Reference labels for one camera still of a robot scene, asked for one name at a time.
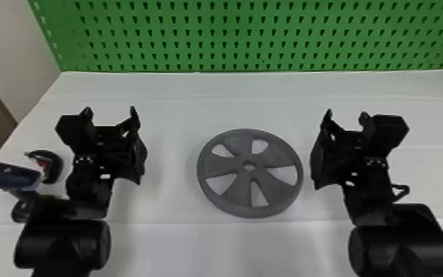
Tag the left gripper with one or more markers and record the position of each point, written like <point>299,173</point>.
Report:
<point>125,154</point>

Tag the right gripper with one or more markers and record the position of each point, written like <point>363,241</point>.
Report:
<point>335,158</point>

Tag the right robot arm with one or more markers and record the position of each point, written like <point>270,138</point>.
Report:
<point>399,243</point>

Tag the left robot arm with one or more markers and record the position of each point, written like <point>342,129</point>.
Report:
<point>63,243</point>

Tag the grey wheel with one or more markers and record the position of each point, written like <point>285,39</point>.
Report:
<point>242,185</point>

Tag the drill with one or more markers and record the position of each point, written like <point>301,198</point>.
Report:
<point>9,176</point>

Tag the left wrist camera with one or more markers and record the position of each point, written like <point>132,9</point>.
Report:
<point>75,133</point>

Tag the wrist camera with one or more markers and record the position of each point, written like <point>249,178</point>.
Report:
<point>385,133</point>
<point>75,133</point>

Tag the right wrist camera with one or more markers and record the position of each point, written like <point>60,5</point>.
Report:
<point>385,133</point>

